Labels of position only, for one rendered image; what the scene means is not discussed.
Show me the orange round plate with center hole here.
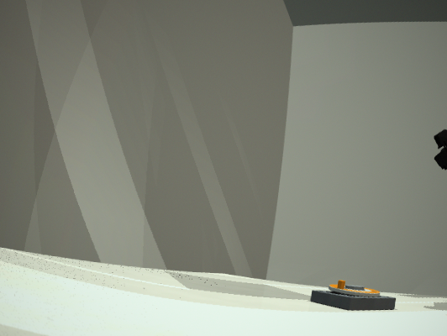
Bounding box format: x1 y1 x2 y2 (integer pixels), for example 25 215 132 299
329 280 381 297

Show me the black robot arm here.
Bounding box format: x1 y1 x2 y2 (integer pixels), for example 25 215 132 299
434 147 447 170

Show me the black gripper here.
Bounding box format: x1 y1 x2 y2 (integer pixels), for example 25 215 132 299
434 129 447 149

